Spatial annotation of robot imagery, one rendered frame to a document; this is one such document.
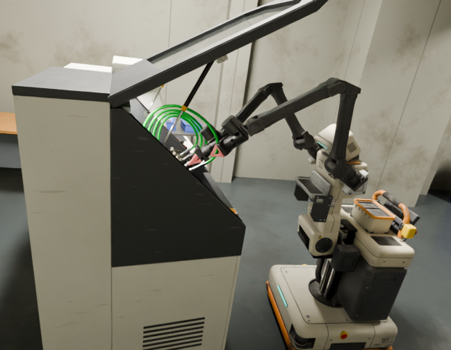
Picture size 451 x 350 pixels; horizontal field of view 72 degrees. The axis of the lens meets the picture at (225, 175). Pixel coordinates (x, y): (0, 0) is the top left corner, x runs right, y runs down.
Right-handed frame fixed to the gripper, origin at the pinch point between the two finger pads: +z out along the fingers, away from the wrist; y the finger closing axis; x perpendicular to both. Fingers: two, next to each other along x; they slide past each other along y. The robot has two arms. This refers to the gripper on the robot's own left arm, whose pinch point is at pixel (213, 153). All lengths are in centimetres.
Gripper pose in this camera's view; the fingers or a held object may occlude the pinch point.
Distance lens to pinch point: 147.2
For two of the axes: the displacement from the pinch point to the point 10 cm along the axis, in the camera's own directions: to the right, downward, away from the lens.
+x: 5.8, 7.9, 1.9
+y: -4.0, 4.9, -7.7
